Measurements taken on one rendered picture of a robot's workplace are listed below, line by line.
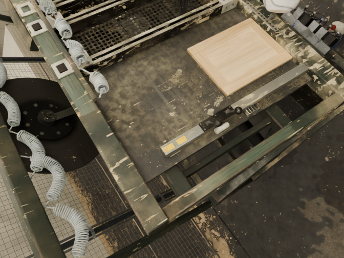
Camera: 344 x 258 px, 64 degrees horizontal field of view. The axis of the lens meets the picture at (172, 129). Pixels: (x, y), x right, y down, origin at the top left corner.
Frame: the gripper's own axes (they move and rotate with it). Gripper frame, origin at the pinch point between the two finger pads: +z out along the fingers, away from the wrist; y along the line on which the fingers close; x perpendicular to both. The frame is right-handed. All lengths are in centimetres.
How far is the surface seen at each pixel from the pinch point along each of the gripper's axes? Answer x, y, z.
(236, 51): 37.6, -12.5, 6.7
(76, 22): -26, 56, 2
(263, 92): 68, -5, 4
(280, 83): 69, -17, 4
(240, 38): 30.9, -21.2, 6.8
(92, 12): -27, 45, 1
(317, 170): 121, -74, 116
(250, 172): 92, -4, 79
